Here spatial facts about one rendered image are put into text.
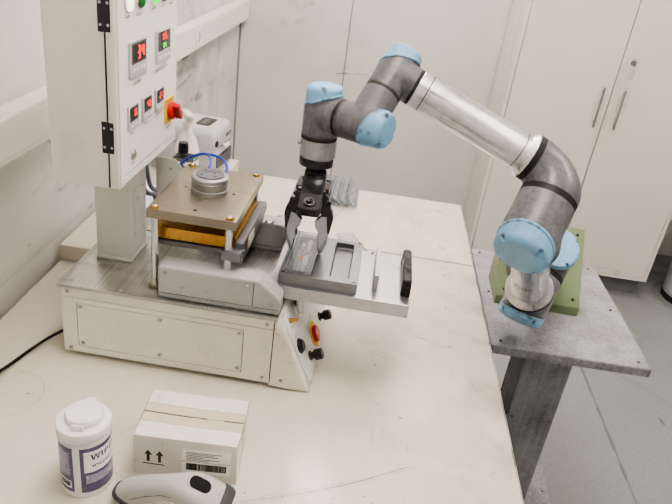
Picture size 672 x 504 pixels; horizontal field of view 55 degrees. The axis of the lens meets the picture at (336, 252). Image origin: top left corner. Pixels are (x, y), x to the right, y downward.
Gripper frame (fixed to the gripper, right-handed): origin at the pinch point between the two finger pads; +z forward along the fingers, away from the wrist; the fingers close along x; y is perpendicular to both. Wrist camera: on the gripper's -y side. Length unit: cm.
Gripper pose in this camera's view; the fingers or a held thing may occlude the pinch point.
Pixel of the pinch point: (305, 247)
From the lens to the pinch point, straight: 143.1
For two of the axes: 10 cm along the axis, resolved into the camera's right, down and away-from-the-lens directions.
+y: 1.0, -4.3, 8.9
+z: -1.2, 8.9, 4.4
